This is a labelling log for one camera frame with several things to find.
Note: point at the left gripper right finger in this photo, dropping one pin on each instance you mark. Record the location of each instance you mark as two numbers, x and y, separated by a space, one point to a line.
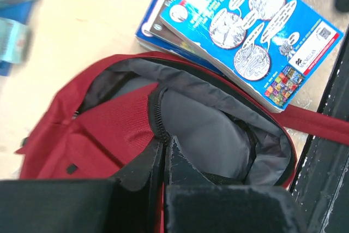
194 204

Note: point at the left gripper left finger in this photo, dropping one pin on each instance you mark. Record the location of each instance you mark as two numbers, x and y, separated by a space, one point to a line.
128 201

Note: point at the purple storey treehouse book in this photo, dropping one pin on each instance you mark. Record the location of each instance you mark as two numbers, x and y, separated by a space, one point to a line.
269 48

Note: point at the red student backpack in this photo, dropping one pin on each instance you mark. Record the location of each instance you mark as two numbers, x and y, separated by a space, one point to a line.
109 113

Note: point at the blue book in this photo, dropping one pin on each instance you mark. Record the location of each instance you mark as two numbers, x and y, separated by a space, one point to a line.
145 38

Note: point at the teal tissue box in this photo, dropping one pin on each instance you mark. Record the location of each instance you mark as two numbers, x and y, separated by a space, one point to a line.
14 41

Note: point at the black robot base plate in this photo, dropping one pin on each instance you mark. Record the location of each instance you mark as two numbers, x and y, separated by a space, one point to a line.
321 186

